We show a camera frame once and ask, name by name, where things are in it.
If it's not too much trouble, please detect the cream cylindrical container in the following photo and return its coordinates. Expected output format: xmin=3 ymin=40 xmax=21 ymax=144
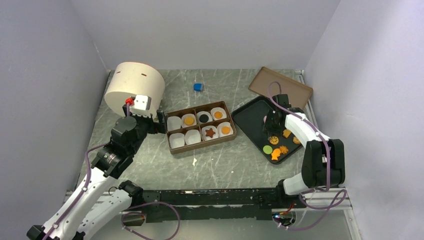
xmin=104 ymin=62 xmax=166 ymax=118

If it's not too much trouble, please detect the brown divided cookie box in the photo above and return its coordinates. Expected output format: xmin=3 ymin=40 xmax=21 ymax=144
xmin=166 ymin=101 xmax=237 ymax=155

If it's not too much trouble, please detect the small blue cube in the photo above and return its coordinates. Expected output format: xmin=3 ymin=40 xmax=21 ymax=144
xmin=193 ymin=83 xmax=204 ymax=92

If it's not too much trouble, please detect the black cookie tray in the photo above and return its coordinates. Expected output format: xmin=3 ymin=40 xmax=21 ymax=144
xmin=231 ymin=96 xmax=302 ymax=165

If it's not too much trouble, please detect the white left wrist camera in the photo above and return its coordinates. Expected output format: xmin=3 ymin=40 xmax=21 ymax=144
xmin=124 ymin=94 xmax=152 ymax=111

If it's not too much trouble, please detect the brown star cookie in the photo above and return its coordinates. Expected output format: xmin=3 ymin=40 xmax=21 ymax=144
xmin=205 ymin=128 xmax=216 ymax=139

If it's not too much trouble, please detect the square orange cookie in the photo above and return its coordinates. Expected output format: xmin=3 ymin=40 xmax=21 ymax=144
xmin=282 ymin=129 xmax=292 ymax=139

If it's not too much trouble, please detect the brown box lid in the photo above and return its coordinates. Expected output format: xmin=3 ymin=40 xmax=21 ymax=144
xmin=248 ymin=67 xmax=313 ymax=109

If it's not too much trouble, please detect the black sandwich cookie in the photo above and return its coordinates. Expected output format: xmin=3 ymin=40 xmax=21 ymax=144
xmin=198 ymin=114 xmax=210 ymax=124

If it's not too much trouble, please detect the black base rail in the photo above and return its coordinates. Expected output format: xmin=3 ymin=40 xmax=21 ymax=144
xmin=129 ymin=186 xmax=305 ymax=223

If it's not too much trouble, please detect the orange swirl cookie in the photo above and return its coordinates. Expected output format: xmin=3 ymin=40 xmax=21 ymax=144
xmin=213 ymin=111 xmax=223 ymax=120

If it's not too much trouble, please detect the orange lotus-slice cookie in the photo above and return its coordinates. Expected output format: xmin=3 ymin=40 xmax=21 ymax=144
xmin=268 ymin=136 xmax=280 ymax=145

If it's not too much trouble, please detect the small round orange cookie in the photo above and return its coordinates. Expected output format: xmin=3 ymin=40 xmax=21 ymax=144
xmin=221 ymin=126 xmax=232 ymax=135

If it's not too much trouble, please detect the orange fish cookie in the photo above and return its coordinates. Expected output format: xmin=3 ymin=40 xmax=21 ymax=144
xmin=270 ymin=148 xmax=282 ymax=161

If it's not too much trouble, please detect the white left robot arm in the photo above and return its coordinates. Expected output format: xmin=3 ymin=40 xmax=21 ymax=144
xmin=26 ymin=105 xmax=167 ymax=240

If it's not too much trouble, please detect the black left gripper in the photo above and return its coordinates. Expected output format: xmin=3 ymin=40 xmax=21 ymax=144
xmin=123 ymin=104 xmax=168 ymax=155

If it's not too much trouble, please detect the green round cookie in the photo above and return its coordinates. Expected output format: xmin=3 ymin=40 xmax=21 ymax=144
xmin=262 ymin=145 xmax=273 ymax=155

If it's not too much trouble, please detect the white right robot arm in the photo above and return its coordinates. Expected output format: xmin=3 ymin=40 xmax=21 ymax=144
xmin=263 ymin=94 xmax=346 ymax=208

